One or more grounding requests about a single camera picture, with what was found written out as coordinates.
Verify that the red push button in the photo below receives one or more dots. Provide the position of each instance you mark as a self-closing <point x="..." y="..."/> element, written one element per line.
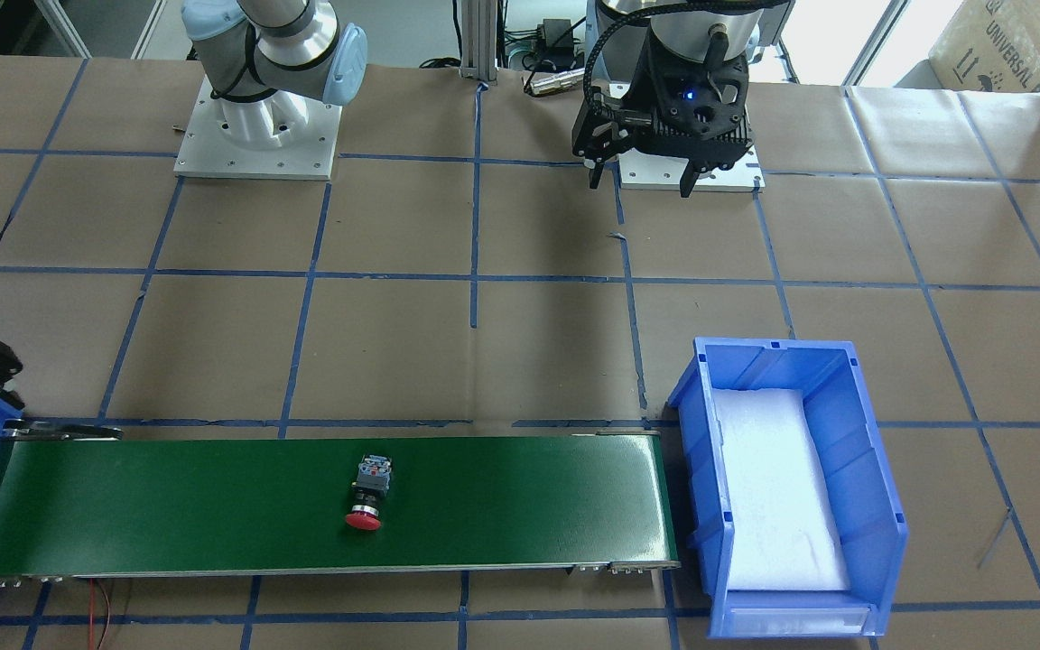
<point x="369" y="489"/>

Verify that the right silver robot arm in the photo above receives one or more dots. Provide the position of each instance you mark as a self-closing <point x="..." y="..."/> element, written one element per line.
<point x="130" y="293"/>

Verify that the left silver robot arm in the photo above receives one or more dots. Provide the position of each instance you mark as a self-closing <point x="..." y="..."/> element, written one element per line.
<point x="620" y="29"/>

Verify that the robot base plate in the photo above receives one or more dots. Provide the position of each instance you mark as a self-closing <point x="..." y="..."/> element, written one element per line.
<point x="664" y="159"/>
<point x="258" y="135"/>

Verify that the cardboard box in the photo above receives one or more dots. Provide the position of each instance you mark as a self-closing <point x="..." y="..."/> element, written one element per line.
<point x="991" y="46"/>

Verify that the aluminium frame post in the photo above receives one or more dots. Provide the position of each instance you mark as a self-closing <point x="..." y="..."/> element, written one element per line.
<point x="479" y="27"/>

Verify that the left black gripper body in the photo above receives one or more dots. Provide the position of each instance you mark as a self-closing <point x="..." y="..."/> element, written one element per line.
<point x="639" y="97"/>

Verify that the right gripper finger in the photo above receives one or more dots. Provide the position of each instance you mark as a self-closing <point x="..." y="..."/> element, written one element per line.
<point x="10" y="396"/>

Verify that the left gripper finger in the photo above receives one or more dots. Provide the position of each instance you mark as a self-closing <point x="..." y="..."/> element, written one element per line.
<point x="691" y="174"/>
<point x="596" y="166"/>

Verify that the green conveyor belt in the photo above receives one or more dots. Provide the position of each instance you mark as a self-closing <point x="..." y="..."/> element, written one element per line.
<point x="125" y="508"/>

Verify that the white foam in bin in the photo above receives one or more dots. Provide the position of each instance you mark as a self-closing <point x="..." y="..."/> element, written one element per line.
<point x="785" y="534"/>

